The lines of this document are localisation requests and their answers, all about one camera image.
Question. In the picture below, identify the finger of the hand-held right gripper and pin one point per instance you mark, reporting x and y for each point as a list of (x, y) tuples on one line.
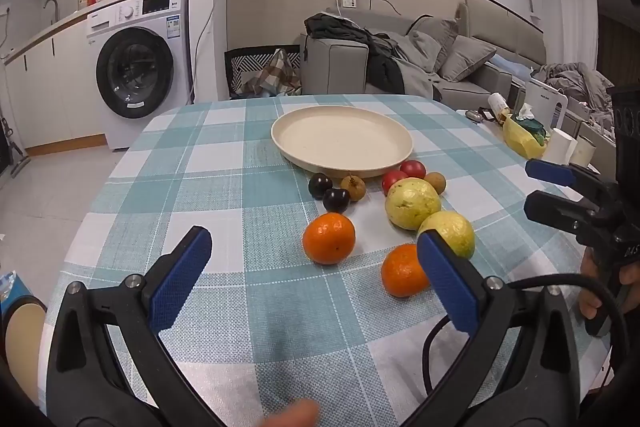
[(550, 172), (555, 209)]

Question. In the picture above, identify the cream round plate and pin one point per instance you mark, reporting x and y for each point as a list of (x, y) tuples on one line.
[(340, 137)]

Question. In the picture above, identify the grey sofa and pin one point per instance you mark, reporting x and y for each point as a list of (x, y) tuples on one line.
[(335, 67)]

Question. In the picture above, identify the white appliance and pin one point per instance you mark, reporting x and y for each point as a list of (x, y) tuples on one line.
[(545, 99)]

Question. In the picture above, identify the white paper roll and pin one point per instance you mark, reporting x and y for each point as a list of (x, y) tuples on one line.
[(560, 144)]

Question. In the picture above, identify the plaid cloth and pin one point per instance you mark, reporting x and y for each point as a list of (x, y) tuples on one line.
[(280, 72)]

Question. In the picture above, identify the blue packet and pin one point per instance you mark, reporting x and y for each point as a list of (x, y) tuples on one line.
[(10, 289)]

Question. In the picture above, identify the grey pillow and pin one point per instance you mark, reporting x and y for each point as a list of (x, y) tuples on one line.
[(440, 27), (422, 49), (467, 57)]

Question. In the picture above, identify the teal checked tablecloth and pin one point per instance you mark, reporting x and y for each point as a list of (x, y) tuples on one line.
[(225, 187)]

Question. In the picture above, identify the small yellow-green guava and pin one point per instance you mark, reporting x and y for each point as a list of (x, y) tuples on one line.
[(452, 232)]

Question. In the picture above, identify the brown longan with stem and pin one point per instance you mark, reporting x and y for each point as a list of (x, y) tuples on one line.
[(353, 188)]

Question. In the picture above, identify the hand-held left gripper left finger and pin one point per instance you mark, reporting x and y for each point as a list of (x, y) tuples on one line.
[(180, 277)]

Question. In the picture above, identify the red cherry tomato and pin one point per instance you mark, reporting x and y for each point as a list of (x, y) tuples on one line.
[(412, 169), (393, 181)]

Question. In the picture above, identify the person's left hand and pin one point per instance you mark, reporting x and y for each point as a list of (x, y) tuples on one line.
[(295, 414)]

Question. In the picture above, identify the beige round seat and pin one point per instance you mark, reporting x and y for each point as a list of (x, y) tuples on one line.
[(22, 347)]

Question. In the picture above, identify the black striped laundry basket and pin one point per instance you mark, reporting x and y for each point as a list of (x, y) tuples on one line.
[(245, 62)]

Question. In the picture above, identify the grey garment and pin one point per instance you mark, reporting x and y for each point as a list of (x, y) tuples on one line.
[(415, 79)]

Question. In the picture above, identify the smooth brown longan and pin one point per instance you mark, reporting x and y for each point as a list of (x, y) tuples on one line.
[(434, 183)]

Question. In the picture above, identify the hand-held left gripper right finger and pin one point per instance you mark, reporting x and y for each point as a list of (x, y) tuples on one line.
[(445, 282)]

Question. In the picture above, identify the yellow bag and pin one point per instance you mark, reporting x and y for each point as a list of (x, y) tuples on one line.
[(520, 139)]

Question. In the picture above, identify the white tissue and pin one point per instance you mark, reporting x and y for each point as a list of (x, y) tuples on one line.
[(525, 111)]

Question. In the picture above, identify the crumpled grey blanket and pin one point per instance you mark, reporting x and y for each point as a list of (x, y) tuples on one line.
[(575, 79)]

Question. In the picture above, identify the large yellow-green guava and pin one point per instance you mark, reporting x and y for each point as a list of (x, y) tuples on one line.
[(412, 204)]

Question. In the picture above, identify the metal faucet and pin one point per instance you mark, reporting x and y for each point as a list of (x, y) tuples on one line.
[(51, 2)]

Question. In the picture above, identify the white labelled bottle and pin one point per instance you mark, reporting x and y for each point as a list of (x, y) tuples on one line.
[(497, 103)]

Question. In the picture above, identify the grey oval pouch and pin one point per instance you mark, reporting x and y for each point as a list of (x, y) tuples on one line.
[(474, 115)]

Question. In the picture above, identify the dark jacket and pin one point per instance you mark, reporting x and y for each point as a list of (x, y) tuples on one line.
[(385, 67)]

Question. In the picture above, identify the white kitchen cabinet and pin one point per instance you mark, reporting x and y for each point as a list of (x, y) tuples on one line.
[(50, 82)]

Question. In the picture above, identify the white curtain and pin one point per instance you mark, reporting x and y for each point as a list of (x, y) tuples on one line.
[(570, 7)]

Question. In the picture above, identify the white cup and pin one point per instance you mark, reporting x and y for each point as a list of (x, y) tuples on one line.
[(582, 152)]

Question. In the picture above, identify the white washing machine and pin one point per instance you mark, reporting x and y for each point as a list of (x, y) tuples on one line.
[(135, 72)]

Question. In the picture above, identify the light blue blanket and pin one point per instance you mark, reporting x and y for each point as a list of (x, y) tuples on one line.
[(510, 68)]

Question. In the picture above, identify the dark purple plum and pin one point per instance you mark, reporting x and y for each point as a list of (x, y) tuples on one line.
[(320, 185), (336, 200)]

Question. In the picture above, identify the brown curtain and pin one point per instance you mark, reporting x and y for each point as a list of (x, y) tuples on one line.
[(617, 37)]

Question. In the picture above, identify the orange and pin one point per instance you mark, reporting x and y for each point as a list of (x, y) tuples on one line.
[(329, 238), (400, 272)]

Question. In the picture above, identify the dark green bag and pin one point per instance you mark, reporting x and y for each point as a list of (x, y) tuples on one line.
[(535, 129)]

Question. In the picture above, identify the person's right hand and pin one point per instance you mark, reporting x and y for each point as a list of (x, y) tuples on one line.
[(589, 307)]

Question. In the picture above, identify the white side table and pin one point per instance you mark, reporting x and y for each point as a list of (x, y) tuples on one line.
[(487, 131)]

